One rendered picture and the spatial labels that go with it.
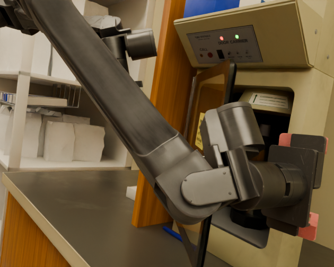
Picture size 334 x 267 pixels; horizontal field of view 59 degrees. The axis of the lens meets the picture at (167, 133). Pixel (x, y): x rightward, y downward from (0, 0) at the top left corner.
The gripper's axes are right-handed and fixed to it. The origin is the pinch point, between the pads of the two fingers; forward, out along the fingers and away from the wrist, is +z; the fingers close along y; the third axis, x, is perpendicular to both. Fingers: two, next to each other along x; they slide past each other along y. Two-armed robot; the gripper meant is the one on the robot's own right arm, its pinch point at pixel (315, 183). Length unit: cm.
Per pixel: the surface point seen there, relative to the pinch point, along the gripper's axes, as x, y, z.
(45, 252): 66, -34, -16
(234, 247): 21.3, -19.8, 11.8
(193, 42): 34.3, 28.4, 2.1
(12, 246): 98, -45, -17
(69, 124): 140, 3, 15
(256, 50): 17.5, 24.8, 5.1
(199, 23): 29.8, 31.1, -0.9
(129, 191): 71, -18, 14
